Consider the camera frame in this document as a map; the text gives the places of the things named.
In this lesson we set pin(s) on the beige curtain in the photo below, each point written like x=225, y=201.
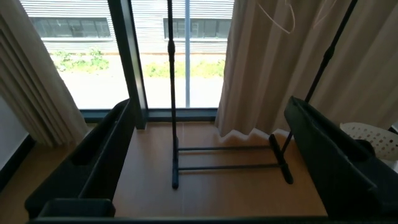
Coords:
x=34, y=87
x=264, y=77

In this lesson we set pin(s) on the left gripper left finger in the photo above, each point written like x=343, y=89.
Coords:
x=102, y=174

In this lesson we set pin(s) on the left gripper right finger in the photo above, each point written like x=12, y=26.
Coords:
x=335, y=180

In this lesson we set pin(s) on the white laundry basket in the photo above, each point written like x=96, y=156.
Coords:
x=379, y=140

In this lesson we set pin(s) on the black clothes rack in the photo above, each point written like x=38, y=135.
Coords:
x=172, y=93

